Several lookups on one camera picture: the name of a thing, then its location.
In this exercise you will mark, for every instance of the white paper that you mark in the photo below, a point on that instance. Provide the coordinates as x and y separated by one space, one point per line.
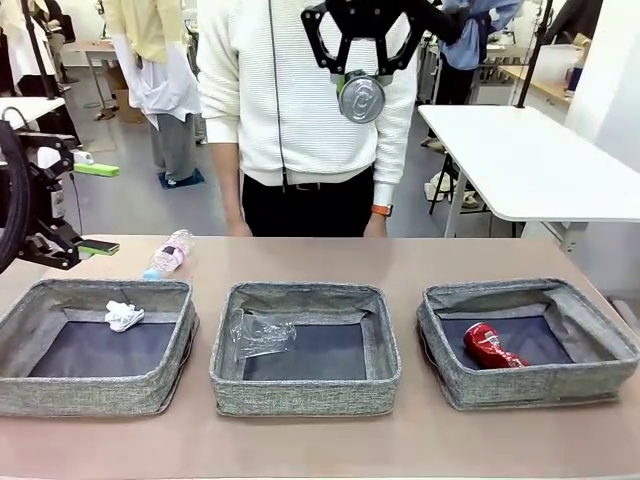
122 317

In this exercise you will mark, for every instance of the white knit sweater torso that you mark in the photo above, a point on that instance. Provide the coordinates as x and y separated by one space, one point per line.
280 125

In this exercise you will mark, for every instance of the beige bag under table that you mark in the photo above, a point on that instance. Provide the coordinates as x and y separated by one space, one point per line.
445 187

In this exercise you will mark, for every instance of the small white table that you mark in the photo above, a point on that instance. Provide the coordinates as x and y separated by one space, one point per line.
35 107

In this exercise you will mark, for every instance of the white storage bin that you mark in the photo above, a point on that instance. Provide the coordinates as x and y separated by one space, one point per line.
562 65

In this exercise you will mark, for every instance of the person's left hand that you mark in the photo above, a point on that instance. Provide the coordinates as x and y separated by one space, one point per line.
376 227

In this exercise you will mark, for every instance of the grey fabric basket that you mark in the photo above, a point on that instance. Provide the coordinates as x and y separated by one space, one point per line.
300 397
100 395
525 390

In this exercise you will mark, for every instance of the person's right hand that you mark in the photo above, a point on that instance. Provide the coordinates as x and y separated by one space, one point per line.
239 229

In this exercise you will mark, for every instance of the bystander in yellow jacket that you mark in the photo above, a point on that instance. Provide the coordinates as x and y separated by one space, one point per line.
150 75

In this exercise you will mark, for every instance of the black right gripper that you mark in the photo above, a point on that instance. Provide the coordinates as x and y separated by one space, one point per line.
370 17

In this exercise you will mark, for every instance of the black stand pole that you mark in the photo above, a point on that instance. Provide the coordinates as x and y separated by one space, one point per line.
37 50
535 50

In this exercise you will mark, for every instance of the orange wrist watch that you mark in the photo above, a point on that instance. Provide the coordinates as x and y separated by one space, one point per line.
382 210

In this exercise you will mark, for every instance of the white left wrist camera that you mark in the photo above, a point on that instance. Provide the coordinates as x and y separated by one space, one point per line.
84 158

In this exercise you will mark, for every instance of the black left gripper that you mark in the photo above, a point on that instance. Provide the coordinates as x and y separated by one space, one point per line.
47 202

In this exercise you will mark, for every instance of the brown cardboard box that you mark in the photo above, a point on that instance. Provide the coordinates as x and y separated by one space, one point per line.
125 102

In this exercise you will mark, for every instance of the crushed red soda can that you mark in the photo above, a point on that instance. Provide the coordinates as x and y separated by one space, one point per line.
487 342

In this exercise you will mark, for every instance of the person's right forearm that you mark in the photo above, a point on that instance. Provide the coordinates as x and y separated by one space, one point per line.
227 185

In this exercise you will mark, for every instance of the black belt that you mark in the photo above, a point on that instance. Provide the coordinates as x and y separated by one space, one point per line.
307 186

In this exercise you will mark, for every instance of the bystander in blue shirt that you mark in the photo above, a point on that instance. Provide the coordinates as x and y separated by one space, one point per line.
480 45

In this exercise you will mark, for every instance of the black purple drink can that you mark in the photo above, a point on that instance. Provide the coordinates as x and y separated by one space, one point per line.
361 100

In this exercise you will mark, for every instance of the clear bottle pink label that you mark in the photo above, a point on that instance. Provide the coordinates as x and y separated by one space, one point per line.
170 252

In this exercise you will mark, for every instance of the purple bottle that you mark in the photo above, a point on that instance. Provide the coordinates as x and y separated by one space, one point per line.
575 80

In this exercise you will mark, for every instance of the wooden workbench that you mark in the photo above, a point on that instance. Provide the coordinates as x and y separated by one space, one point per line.
540 85

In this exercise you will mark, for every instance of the crushed clear plastic bottle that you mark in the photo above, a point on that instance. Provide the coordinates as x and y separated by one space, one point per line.
260 335

